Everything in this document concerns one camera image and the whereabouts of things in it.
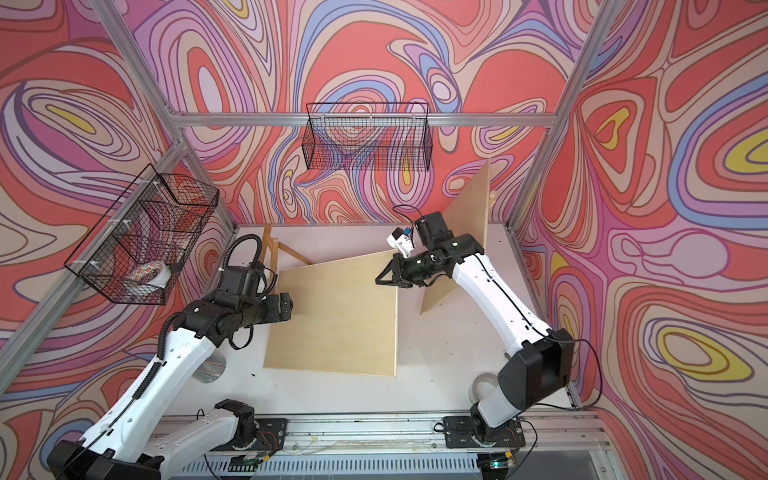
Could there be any wooden easel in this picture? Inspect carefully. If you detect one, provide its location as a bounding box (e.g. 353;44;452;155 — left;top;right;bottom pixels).
258;225;314;271

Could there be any left black wire basket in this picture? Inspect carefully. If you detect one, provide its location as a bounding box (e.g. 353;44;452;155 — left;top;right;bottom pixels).
64;165;219;305

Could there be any silver cup of pencils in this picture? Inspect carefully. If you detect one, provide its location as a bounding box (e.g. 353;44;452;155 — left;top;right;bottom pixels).
192;350;227;384

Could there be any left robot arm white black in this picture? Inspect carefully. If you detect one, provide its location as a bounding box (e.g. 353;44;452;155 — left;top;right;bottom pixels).
47;234;293;479

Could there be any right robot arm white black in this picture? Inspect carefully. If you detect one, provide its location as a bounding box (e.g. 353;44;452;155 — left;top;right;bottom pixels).
375;212;590;445

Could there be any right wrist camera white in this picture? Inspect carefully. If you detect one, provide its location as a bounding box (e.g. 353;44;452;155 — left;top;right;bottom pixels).
387;227;414;258

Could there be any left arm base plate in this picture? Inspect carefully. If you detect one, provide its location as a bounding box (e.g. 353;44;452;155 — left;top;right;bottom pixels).
213;417;288;453

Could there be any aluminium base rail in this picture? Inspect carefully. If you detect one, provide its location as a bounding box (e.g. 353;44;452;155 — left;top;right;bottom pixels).
171;409;626;479

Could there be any black wire basket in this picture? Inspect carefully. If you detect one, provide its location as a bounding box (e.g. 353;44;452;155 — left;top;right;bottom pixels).
64;165;219;305
301;101;433;173

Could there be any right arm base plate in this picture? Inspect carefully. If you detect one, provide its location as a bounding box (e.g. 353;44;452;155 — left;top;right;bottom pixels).
433;415;526;452

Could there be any plywood board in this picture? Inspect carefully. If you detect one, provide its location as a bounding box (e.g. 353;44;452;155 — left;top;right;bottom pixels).
420;161;492;314
263;251;398;377

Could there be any clear tape roll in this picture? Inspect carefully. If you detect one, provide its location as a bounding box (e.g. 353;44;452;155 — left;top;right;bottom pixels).
468;372;498;404

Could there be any back black wire basket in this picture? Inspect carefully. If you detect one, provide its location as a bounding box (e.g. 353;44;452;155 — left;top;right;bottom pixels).
301;101;433;173

